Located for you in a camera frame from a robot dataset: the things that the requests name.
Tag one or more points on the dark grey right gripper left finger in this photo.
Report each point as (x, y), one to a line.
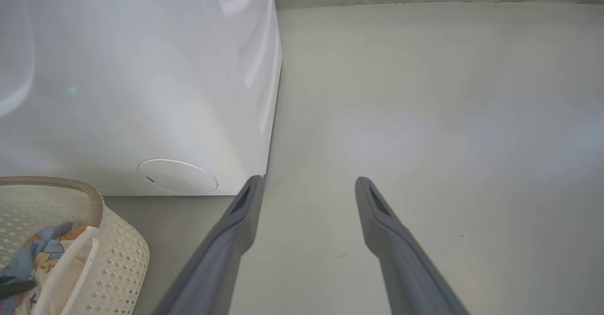
(212, 263)

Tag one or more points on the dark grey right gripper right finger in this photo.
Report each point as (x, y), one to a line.
(406, 268)

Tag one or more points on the light blue patterned top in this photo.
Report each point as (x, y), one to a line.
(42, 248)

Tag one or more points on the cream perforated laundry basket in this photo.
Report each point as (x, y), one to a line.
(118, 268)

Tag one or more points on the white front-load washing machine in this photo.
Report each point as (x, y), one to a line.
(141, 70)

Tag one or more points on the round white filter cover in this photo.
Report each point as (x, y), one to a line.
(179, 177)

